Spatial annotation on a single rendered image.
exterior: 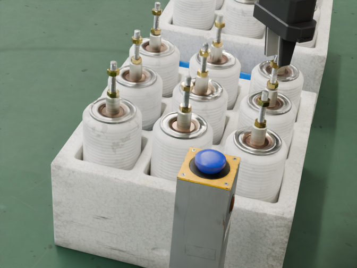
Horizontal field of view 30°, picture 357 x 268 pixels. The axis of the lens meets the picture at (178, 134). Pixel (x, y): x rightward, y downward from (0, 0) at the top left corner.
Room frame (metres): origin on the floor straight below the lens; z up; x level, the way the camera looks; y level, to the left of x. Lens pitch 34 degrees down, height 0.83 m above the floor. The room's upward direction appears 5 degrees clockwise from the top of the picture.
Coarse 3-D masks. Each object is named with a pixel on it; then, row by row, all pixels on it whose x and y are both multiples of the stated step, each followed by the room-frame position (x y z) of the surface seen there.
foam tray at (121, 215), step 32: (128, 64) 1.18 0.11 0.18; (224, 128) 1.03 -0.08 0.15; (64, 160) 0.85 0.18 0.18; (288, 160) 0.90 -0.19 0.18; (64, 192) 0.83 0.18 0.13; (96, 192) 0.82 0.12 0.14; (128, 192) 0.81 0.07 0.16; (160, 192) 0.80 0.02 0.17; (288, 192) 0.82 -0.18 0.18; (64, 224) 0.83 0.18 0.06; (96, 224) 0.82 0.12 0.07; (128, 224) 0.81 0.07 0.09; (160, 224) 0.80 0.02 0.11; (256, 224) 0.77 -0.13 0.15; (288, 224) 0.76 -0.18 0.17; (128, 256) 0.81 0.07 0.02; (160, 256) 0.80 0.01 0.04; (256, 256) 0.76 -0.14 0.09
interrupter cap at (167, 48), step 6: (144, 42) 1.14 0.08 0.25; (162, 42) 1.15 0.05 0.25; (168, 42) 1.15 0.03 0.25; (144, 48) 1.12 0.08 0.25; (162, 48) 1.13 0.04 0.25; (168, 48) 1.12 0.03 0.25; (174, 48) 1.13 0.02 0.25; (144, 54) 1.09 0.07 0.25; (150, 54) 1.09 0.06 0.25; (156, 54) 1.10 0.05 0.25; (162, 54) 1.10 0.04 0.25; (168, 54) 1.10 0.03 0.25
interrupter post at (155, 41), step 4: (152, 36) 1.12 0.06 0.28; (156, 36) 1.12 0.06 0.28; (160, 36) 1.12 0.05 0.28; (152, 40) 1.12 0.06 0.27; (156, 40) 1.12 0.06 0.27; (160, 40) 1.12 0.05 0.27; (152, 44) 1.12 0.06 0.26; (156, 44) 1.12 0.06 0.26; (160, 44) 1.12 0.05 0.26; (152, 48) 1.12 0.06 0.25; (156, 48) 1.12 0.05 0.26; (160, 48) 1.13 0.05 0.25
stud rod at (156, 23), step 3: (156, 3) 1.13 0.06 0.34; (159, 3) 1.13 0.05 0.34; (156, 6) 1.12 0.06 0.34; (159, 6) 1.13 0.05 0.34; (156, 9) 1.12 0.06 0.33; (159, 9) 1.13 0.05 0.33; (156, 15) 1.12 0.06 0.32; (156, 18) 1.12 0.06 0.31; (156, 21) 1.12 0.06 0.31; (156, 24) 1.12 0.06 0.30; (156, 27) 1.12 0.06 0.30
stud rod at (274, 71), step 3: (276, 54) 0.96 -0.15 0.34; (276, 57) 0.96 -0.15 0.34; (276, 60) 0.96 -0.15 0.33; (273, 69) 0.96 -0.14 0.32; (276, 69) 0.96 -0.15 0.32; (273, 72) 0.96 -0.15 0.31; (276, 72) 0.96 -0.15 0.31; (273, 75) 0.96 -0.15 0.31; (276, 75) 0.96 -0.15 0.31; (270, 78) 0.96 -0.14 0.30; (273, 78) 0.96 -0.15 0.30; (276, 78) 0.96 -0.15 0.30; (270, 81) 0.96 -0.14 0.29; (273, 81) 0.96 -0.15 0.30
